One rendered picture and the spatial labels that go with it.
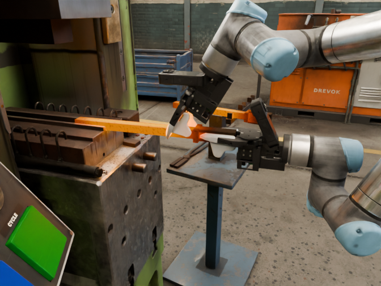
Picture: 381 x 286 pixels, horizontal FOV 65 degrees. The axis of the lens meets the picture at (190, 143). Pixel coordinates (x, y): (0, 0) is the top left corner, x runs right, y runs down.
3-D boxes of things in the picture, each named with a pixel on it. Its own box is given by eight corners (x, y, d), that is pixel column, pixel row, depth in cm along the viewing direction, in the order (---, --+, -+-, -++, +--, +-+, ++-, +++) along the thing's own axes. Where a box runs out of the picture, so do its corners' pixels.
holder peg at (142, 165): (148, 170, 88) (147, 162, 87) (144, 175, 85) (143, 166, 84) (135, 168, 89) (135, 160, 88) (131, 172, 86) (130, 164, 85)
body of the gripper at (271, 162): (233, 168, 72) (285, 175, 69) (235, 135, 69) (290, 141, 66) (238, 155, 79) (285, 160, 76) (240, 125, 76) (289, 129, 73)
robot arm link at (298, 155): (310, 142, 65) (308, 129, 72) (288, 140, 66) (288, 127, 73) (305, 172, 68) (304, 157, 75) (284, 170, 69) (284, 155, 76)
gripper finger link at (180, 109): (172, 127, 71) (191, 96, 68) (166, 124, 71) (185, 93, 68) (177, 123, 75) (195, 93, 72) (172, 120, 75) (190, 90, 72)
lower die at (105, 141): (124, 141, 92) (121, 115, 89) (86, 172, 75) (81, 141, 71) (15, 127, 103) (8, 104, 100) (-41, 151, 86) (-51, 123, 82)
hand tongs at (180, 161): (229, 125, 175) (229, 123, 175) (236, 126, 173) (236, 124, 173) (169, 166, 129) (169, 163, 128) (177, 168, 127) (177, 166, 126)
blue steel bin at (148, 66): (194, 92, 514) (194, 48, 485) (180, 104, 444) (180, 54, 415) (130, 87, 543) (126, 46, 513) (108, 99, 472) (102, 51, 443)
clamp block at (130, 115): (140, 128, 103) (139, 110, 100) (129, 137, 96) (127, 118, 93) (110, 124, 106) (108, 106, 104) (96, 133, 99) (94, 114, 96)
